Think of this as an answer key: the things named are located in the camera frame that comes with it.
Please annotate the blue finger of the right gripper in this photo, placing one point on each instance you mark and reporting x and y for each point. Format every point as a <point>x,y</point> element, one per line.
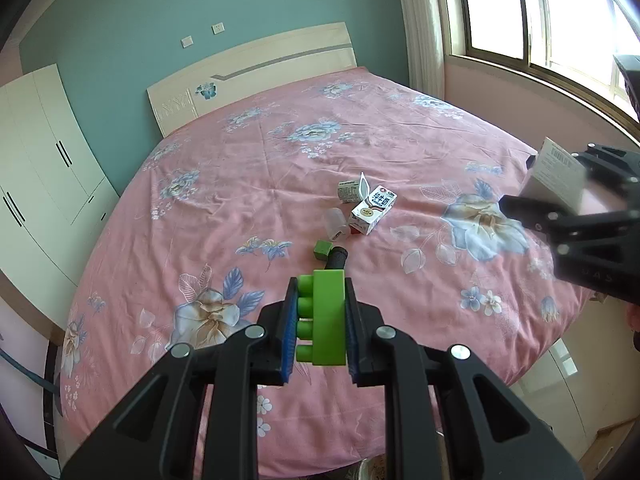
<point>610,166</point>
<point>539,216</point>

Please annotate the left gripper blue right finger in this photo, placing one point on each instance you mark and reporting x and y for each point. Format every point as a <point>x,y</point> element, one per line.
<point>352,338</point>

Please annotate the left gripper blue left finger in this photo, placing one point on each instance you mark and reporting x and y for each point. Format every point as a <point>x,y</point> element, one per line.
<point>288,329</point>

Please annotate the green building block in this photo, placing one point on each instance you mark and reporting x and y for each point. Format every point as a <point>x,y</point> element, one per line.
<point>321,322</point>

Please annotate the small white carton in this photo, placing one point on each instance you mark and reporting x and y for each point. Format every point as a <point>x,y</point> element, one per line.
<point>556,177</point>

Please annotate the black foam roll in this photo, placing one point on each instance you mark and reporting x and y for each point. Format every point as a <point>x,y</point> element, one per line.
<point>336,258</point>

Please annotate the green foam cube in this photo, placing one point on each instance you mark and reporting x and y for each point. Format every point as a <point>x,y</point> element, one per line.
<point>322,248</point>

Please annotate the translucent plastic cup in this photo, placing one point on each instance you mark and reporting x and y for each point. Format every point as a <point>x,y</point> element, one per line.
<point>336,225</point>

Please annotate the white milk carton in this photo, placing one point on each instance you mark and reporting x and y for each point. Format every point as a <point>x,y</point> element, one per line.
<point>370,211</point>

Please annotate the white yogurt cup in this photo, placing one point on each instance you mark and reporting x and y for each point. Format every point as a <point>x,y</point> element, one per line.
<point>353,191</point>

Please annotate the person's right hand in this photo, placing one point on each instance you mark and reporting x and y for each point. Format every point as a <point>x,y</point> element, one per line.
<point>633,320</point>

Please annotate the pink floral bed cover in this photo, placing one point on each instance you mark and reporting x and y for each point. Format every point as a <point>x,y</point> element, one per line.
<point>171,364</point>

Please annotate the white curtain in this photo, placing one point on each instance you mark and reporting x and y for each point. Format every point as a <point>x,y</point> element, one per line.
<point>426,53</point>

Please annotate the cream wooden headboard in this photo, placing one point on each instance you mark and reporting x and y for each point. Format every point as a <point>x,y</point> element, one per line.
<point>245,70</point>

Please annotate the cream wardrobe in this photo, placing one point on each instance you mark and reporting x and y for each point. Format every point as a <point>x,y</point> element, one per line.
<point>55,197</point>

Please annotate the window with frame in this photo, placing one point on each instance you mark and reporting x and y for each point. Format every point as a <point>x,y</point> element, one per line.
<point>572,44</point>

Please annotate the left wall switch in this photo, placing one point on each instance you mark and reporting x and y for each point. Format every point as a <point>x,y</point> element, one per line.
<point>187,41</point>

